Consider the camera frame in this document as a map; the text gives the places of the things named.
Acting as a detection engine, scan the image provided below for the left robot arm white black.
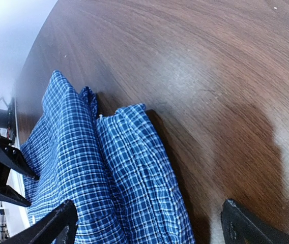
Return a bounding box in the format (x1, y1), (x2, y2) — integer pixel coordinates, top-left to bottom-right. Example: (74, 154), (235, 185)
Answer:
(0, 103), (39, 207)

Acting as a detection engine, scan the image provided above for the blue checked long sleeve shirt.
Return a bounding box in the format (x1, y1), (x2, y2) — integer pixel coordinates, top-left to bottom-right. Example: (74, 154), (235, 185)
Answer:
(20, 71), (195, 243)

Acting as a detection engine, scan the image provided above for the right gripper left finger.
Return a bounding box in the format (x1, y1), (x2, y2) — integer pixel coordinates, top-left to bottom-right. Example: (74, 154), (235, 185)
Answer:
(2, 200), (78, 244)

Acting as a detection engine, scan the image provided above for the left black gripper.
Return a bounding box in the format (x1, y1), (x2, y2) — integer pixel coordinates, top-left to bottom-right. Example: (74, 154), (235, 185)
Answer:
(0, 135), (39, 207)

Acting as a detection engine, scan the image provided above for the front aluminium rail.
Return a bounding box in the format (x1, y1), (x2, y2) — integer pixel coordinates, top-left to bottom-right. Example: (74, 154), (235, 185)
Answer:
(7, 97), (17, 144)

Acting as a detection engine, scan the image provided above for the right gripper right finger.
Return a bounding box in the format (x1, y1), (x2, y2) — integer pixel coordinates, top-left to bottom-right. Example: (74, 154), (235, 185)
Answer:
(221, 199), (289, 243)

